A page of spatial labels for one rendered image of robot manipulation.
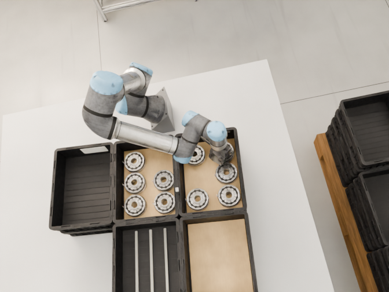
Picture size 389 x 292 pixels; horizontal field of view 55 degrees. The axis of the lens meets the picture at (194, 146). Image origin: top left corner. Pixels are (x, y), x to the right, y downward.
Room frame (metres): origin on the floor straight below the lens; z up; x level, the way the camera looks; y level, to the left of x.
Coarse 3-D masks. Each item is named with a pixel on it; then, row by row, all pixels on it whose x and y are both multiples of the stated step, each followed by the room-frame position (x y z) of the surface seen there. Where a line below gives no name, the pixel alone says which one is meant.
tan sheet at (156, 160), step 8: (128, 152) 0.81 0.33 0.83; (144, 152) 0.78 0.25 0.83; (152, 152) 0.76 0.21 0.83; (160, 152) 0.75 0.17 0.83; (136, 160) 0.75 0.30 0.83; (152, 160) 0.72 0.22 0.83; (160, 160) 0.71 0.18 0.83; (168, 160) 0.69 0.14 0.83; (144, 168) 0.70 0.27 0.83; (152, 168) 0.68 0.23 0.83; (160, 168) 0.67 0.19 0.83; (168, 168) 0.65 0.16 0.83; (144, 176) 0.66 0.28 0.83; (152, 176) 0.64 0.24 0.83; (152, 184) 0.60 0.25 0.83; (128, 192) 0.60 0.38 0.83; (144, 192) 0.58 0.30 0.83; (152, 192) 0.56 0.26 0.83; (152, 200) 0.52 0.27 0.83; (152, 208) 0.49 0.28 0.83; (128, 216) 0.49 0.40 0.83; (144, 216) 0.46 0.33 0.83; (152, 216) 0.45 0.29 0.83
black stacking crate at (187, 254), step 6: (228, 216) 0.32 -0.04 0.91; (234, 216) 0.31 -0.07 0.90; (240, 216) 0.31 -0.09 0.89; (186, 222) 0.36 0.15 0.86; (192, 222) 0.36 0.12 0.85; (198, 222) 0.35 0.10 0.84; (186, 228) 0.35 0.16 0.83; (246, 228) 0.25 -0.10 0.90; (186, 234) 0.32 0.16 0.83; (186, 240) 0.29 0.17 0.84; (186, 246) 0.27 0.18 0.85; (186, 252) 0.24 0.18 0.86; (186, 258) 0.21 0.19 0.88; (186, 264) 0.19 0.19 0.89; (186, 270) 0.17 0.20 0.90; (186, 276) 0.14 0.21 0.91; (186, 282) 0.12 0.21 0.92; (252, 282) 0.04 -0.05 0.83
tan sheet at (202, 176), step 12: (204, 144) 0.71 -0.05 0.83; (192, 168) 0.61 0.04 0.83; (204, 168) 0.59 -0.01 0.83; (192, 180) 0.56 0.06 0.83; (204, 180) 0.54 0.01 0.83; (216, 180) 0.52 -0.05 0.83; (216, 192) 0.46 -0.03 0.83; (240, 192) 0.42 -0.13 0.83; (216, 204) 0.41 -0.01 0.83; (240, 204) 0.37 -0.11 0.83
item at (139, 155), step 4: (132, 152) 0.78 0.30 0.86; (136, 152) 0.78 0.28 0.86; (128, 156) 0.77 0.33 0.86; (132, 156) 0.76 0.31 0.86; (140, 156) 0.75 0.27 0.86; (124, 160) 0.76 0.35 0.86; (128, 160) 0.75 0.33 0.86; (140, 160) 0.73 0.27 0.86; (124, 164) 0.74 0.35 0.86; (128, 164) 0.73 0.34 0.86; (140, 164) 0.71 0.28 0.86; (128, 168) 0.71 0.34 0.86; (132, 168) 0.71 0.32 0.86; (136, 168) 0.70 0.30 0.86; (140, 168) 0.69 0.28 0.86
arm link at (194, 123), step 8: (192, 112) 0.72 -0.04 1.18; (184, 120) 0.70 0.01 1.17; (192, 120) 0.68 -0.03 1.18; (200, 120) 0.67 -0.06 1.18; (208, 120) 0.66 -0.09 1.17; (192, 128) 0.66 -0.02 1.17; (200, 128) 0.64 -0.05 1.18; (184, 136) 0.65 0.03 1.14; (192, 136) 0.63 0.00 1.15; (200, 136) 0.63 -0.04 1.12
